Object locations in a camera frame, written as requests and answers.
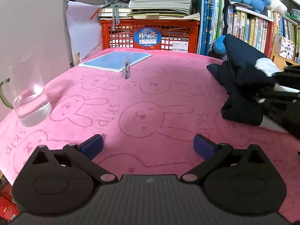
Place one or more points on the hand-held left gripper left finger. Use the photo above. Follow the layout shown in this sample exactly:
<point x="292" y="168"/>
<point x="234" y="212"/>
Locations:
<point x="92" y="146"/>

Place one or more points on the white paper sheet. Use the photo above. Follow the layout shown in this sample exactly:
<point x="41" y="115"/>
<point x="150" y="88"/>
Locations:
<point x="82" y="30"/>

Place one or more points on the blue notebook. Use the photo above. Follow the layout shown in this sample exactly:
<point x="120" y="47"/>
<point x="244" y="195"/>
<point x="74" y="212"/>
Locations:
<point x="112" y="59"/>

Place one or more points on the white printed box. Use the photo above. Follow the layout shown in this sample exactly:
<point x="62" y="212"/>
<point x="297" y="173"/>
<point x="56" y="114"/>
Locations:
<point x="284" y="46"/>

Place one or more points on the stack of papers and booklets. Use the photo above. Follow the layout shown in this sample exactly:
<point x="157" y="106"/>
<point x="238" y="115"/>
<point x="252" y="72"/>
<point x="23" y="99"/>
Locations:
<point x="159" y="2"/>

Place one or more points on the grey pen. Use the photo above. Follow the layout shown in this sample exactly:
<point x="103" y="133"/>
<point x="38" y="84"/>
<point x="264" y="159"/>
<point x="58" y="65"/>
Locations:
<point x="126" y="69"/>

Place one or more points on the red box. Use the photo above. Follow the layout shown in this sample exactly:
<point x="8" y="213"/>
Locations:
<point x="7" y="204"/>

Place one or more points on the red plastic crate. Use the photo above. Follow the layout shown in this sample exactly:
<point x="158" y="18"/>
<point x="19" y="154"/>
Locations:
<point x="117" y="35"/>

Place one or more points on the glass mug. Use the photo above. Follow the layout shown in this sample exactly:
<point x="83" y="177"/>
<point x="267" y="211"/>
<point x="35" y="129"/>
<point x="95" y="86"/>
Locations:
<point x="30" y="98"/>

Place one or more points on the wooden drawer box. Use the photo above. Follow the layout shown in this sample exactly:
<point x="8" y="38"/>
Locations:
<point x="283" y="59"/>

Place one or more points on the pink printed blanket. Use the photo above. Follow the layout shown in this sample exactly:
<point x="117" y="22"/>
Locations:
<point x="140" y="93"/>

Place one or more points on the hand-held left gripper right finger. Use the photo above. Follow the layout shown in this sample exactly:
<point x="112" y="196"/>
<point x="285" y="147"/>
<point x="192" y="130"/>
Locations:
<point x="202" y="146"/>

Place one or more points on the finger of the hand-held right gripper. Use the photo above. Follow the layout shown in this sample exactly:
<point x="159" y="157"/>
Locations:
<point x="283" y="107"/>
<point x="289" y="79"/>

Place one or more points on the navy and white jacket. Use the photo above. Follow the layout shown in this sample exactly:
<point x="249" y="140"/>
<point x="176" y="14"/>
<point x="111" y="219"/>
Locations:
<point x="241" y="79"/>

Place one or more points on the row of colourful books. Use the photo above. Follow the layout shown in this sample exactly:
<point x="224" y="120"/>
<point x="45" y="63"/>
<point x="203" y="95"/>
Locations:
<point x="246" y="23"/>

